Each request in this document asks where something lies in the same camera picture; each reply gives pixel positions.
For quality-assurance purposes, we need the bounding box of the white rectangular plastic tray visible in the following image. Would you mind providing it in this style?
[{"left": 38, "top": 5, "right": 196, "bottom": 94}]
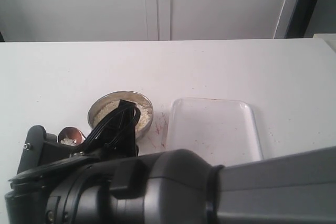
[{"left": 166, "top": 98, "right": 264, "bottom": 166}]

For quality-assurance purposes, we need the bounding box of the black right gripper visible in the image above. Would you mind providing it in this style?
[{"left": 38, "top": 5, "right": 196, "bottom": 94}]
[{"left": 4, "top": 99, "right": 140, "bottom": 224}]

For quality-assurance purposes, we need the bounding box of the brown wooden spoon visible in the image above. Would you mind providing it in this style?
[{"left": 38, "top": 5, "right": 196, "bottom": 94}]
[{"left": 58, "top": 126, "right": 86, "bottom": 146}]

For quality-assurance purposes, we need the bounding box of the steel bowl of rice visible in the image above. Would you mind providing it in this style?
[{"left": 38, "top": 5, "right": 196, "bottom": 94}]
[{"left": 88, "top": 91, "right": 153, "bottom": 141}]

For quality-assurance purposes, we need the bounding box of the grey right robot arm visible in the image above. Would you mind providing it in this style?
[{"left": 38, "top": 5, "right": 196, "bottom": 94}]
[{"left": 5, "top": 100, "right": 335, "bottom": 223}]

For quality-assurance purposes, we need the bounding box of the white cabinet behind table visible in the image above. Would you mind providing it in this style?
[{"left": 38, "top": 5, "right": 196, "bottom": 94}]
[{"left": 1, "top": 0, "right": 297, "bottom": 42}]

